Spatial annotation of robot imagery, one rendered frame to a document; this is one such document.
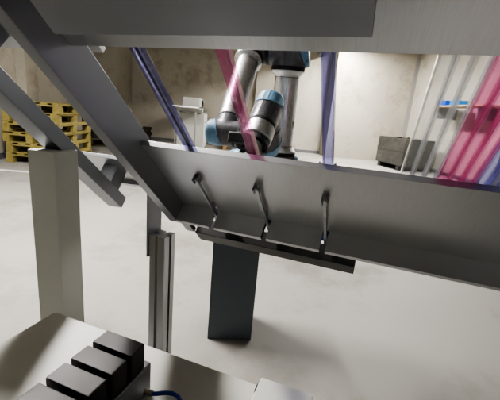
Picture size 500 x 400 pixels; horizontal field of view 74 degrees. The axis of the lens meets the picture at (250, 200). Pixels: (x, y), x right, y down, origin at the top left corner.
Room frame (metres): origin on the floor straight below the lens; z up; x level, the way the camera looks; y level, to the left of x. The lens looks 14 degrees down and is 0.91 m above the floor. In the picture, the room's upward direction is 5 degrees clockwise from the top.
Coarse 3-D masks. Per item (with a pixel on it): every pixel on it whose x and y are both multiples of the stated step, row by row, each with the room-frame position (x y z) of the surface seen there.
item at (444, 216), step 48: (144, 144) 0.54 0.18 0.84; (192, 192) 0.62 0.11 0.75; (240, 192) 0.57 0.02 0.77; (288, 192) 0.52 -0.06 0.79; (336, 192) 0.48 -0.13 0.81; (384, 192) 0.45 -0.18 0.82; (432, 192) 0.42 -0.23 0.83; (480, 192) 0.39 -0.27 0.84; (384, 240) 0.54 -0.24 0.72; (432, 240) 0.50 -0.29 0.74; (480, 240) 0.46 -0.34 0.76
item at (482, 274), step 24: (192, 216) 0.65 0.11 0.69; (240, 216) 0.63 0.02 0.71; (288, 240) 0.58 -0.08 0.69; (312, 240) 0.57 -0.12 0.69; (336, 240) 0.56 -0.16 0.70; (360, 240) 0.56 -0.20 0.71; (384, 264) 0.52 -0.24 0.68; (408, 264) 0.51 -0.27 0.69; (432, 264) 0.51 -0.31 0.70; (456, 264) 0.50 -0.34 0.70; (480, 264) 0.50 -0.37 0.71
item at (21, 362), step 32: (64, 320) 0.38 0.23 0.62; (0, 352) 0.32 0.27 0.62; (32, 352) 0.32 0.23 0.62; (64, 352) 0.33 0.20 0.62; (160, 352) 0.34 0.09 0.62; (0, 384) 0.28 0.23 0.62; (32, 384) 0.28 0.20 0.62; (160, 384) 0.29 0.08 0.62; (192, 384) 0.30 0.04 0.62; (224, 384) 0.30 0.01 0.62
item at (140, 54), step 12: (132, 48) 0.41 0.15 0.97; (144, 48) 0.42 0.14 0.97; (144, 60) 0.42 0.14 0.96; (144, 72) 0.43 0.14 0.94; (156, 72) 0.44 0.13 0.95; (156, 84) 0.44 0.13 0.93; (156, 96) 0.46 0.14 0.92; (168, 96) 0.46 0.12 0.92; (168, 108) 0.47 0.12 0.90; (180, 120) 0.49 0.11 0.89; (180, 132) 0.50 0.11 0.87; (192, 144) 0.53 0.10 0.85
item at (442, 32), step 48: (48, 0) 0.33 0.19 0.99; (96, 0) 0.31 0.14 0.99; (144, 0) 0.30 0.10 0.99; (192, 0) 0.28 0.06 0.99; (240, 0) 0.27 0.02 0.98; (288, 0) 0.26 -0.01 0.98; (336, 0) 0.25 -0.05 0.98; (384, 0) 0.28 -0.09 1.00; (432, 0) 0.27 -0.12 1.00; (480, 0) 0.26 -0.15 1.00; (240, 48) 0.35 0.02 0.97; (288, 48) 0.33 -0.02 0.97; (336, 48) 0.32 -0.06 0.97; (384, 48) 0.31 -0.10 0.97; (432, 48) 0.29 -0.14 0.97; (480, 48) 0.28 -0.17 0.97
